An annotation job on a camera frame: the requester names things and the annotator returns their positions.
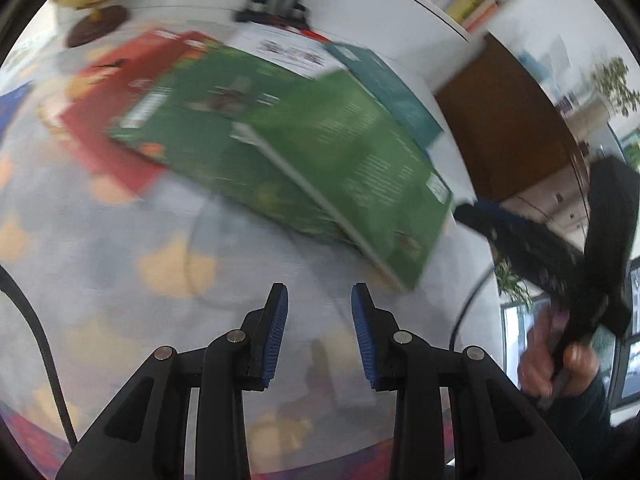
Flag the green insect book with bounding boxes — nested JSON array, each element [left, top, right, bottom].
[[108, 44, 451, 290]]

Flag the teal book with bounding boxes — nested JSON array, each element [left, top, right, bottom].
[[323, 42, 442, 152]]

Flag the blue Aesop fables book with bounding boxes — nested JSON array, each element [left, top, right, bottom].
[[0, 81, 32, 139]]

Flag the white rabbit hill book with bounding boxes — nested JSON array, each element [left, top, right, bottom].
[[226, 24, 346, 79]]

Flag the right forearm dark sleeve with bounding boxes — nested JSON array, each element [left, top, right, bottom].
[[541, 375, 639, 480]]

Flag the person's right hand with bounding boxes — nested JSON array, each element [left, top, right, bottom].
[[516, 303, 601, 401]]

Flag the brown wooden cabinet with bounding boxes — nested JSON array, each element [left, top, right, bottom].
[[435, 34, 589, 203]]

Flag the potted green plant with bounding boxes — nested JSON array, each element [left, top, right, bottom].
[[591, 56, 639, 117]]

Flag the red portrait cover book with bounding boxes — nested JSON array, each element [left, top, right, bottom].
[[37, 58, 127, 141]]

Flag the dark red nursery rhyme book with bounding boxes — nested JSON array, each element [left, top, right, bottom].
[[60, 28, 215, 195]]

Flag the black cable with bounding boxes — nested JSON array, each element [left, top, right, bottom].
[[0, 263, 79, 451]]

